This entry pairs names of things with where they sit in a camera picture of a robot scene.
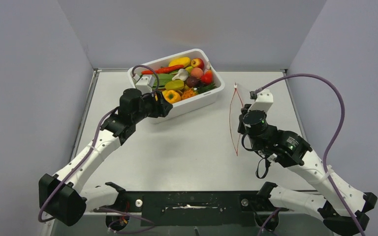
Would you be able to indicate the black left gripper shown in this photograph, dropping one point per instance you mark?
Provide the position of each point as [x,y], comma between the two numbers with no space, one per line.
[161,106]

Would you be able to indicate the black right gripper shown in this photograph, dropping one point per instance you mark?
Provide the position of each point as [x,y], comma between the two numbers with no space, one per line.
[241,129]

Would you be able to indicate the yellow green starfruit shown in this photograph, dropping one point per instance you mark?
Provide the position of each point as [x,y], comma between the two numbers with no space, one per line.
[175,85]

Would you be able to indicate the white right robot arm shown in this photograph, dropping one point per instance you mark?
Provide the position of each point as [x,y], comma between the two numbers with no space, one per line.
[341,207]

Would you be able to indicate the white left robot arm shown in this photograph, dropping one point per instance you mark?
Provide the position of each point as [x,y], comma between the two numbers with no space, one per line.
[60,194]

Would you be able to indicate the orange fried food piece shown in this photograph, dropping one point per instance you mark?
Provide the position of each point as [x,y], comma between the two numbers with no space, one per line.
[188,94]

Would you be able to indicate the yellow bell pepper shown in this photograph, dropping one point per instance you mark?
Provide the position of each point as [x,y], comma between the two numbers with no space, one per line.
[171,96]

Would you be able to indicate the green leaf vegetable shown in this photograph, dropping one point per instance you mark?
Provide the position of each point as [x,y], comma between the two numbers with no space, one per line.
[163,80]

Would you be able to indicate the red chili pepper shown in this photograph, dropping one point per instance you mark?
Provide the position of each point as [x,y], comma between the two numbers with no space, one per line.
[163,70]

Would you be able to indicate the dark purple passionfruit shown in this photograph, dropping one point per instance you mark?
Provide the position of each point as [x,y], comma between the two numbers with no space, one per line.
[192,81]

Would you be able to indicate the white garlic bulb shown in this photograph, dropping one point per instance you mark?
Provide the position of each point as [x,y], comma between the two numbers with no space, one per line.
[182,75]

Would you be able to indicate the white plastic bin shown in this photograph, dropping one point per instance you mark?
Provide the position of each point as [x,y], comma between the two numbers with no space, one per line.
[207,94]

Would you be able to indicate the pink peach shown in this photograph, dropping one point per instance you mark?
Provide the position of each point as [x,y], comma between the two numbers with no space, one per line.
[197,72]

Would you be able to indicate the yellow mango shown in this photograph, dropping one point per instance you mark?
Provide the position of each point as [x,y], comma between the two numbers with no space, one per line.
[184,61]

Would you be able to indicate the red tomato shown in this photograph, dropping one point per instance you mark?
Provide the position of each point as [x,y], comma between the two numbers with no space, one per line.
[207,77]

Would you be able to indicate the red apple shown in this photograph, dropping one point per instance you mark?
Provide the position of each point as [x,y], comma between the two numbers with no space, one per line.
[197,63]

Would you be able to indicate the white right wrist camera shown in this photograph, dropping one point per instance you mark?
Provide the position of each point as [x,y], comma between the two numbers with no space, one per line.
[263,100]

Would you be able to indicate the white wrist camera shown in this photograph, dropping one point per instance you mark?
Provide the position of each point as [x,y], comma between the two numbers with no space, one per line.
[145,84]
[263,100]

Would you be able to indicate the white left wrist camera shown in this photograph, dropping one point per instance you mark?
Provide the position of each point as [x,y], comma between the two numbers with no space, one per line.
[145,84]

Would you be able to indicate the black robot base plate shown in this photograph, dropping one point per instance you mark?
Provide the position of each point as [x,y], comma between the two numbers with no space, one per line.
[189,208]

